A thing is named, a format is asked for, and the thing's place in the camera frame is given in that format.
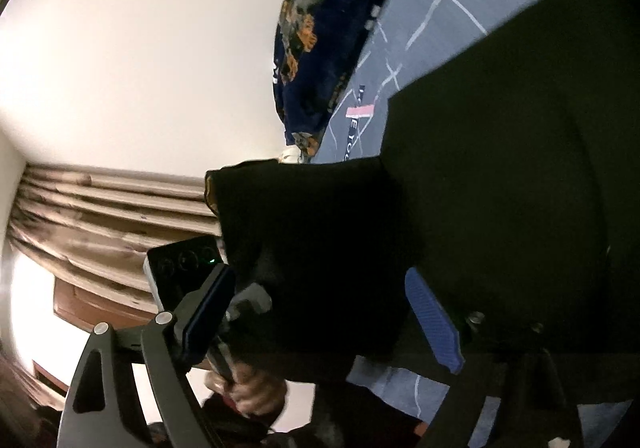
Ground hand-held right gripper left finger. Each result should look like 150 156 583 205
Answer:
57 265 237 448

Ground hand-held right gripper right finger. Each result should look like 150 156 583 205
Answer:
404 268 588 448

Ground black pants with orange lining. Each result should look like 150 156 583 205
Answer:
205 0 640 448

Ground person's left hand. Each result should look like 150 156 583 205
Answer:
205 362 288 421

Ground brown wooden furniture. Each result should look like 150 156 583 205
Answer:
52 278 158 323

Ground beige floral curtain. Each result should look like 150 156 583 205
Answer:
5 163 226 313

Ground navy dog print blanket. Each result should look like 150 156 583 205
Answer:
272 0 418 149

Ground blue checked bedsheet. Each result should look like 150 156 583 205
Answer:
310 0 606 448

